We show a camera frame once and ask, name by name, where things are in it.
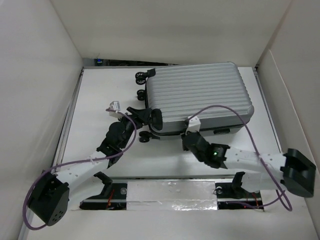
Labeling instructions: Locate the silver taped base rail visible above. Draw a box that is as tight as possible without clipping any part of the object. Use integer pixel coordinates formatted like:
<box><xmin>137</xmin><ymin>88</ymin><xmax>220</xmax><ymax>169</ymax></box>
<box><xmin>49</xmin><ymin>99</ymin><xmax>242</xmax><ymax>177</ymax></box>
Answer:
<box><xmin>79</xmin><ymin>178</ymin><xmax>263</xmax><ymax>211</ymax></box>

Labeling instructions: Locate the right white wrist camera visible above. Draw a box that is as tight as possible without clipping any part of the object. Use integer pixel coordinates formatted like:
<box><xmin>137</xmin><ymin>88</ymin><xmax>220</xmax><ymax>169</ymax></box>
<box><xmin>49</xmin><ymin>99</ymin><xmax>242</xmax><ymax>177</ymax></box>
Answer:
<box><xmin>185</xmin><ymin>115</ymin><xmax>201</xmax><ymax>135</ymax></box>

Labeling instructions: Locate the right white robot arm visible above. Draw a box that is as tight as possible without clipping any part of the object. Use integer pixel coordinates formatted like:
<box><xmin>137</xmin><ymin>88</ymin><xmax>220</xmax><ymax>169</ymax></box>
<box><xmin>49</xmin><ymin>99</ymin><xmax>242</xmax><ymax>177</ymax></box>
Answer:
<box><xmin>181</xmin><ymin>132</ymin><xmax>316</xmax><ymax>198</ymax></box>

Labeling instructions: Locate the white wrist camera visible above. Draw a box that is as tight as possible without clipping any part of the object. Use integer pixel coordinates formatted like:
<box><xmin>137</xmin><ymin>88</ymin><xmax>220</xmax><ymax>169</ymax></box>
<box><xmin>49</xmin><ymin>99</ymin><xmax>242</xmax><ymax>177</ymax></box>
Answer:
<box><xmin>106</xmin><ymin>101</ymin><xmax>122</xmax><ymax>119</ymax></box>
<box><xmin>185</xmin><ymin>115</ymin><xmax>201</xmax><ymax>135</ymax></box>

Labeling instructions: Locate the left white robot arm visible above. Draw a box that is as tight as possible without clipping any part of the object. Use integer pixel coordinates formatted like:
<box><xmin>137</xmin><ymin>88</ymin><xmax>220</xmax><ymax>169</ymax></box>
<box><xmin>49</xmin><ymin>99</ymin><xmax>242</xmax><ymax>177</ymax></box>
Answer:
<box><xmin>22</xmin><ymin>104</ymin><xmax>152</xmax><ymax>231</ymax></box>

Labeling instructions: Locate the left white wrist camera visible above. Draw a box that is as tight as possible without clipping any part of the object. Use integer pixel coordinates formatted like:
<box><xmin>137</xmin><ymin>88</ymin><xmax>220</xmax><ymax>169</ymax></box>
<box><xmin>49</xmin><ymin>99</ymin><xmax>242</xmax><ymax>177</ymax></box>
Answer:
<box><xmin>106</xmin><ymin>101</ymin><xmax>122</xmax><ymax>119</ymax></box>

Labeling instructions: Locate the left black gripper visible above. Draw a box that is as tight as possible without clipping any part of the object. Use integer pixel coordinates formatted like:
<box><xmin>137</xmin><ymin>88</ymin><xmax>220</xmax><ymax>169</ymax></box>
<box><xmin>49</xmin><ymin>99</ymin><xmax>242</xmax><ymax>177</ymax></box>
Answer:
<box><xmin>117</xmin><ymin>108</ymin><xmax>151</xmax><ymax>150</ymax></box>

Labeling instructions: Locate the grey hard-shell suitcase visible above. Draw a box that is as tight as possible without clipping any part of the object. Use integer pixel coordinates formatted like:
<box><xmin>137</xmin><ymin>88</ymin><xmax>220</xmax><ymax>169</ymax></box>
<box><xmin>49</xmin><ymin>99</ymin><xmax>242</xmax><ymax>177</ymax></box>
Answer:
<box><xmin>135</xmin><ymin>62</ymin><xmax>254</xmax><ymax>143</ymax></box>

